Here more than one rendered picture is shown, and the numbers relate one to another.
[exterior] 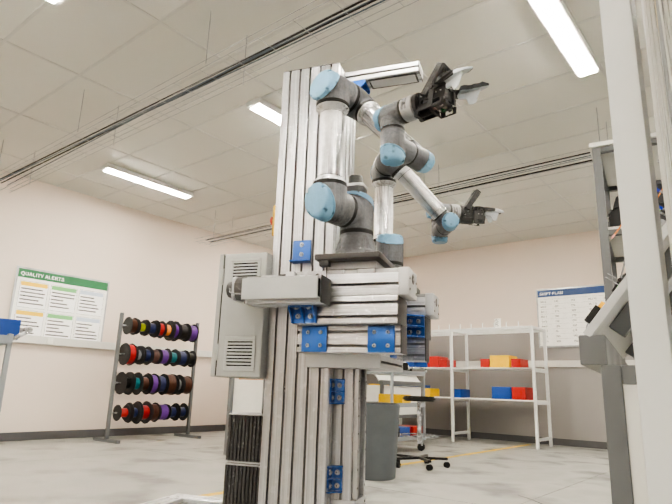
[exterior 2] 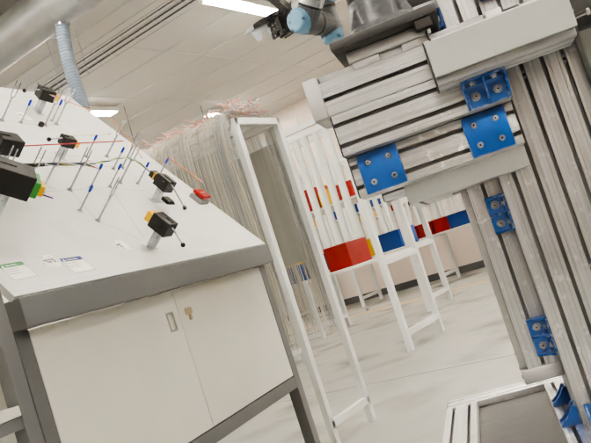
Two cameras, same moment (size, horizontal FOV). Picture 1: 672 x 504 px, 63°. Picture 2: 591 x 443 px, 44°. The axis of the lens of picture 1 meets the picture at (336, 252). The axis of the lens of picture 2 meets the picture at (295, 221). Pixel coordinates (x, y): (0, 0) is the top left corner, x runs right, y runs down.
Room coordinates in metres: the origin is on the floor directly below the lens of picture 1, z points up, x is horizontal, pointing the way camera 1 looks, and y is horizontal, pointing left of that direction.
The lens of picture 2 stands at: (3.80, -0.70, 0.74)
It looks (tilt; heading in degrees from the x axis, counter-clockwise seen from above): 4 degrees up; 174
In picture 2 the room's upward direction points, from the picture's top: 18 degrees counter-clockwise
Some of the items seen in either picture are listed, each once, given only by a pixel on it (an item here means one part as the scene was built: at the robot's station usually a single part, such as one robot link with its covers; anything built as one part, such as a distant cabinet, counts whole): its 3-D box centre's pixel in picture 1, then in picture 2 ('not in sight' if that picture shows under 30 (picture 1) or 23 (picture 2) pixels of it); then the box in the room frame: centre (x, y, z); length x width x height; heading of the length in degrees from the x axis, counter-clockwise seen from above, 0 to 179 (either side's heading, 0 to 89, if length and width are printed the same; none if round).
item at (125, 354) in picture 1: (155, 377); not in sight; (7.73, 2.41, 0.81); 1.29 x 0.55 x 1.62; 142
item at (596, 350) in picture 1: (610, 364); (171, 277); (1.73, -0.86, 0.83); 1.18 x 0.05 x 0.06; 150
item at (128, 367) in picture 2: not in sight; (130, 385); (1.96, -1.02, 0.60); 0.55 x 0.02 x 0.39; 150
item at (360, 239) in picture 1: (356, 246); not in sight; (1.83, -0.07, 1.21); 0.15 x 0.15 x 0.10
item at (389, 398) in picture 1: (394, 406); not in sight; (7.25, -0.81, 0.54); 0.99 x 0.50 x 1.08; 144
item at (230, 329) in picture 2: not in sight; (237, 337); (1.48, -0.74, 0.60); 0.55 x 0.03 x 0.39; 150
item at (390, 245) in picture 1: (389, 248); not in sight; (2.31, -0.23, 1.33); 0.13 x 0.12 x 0.14; 7
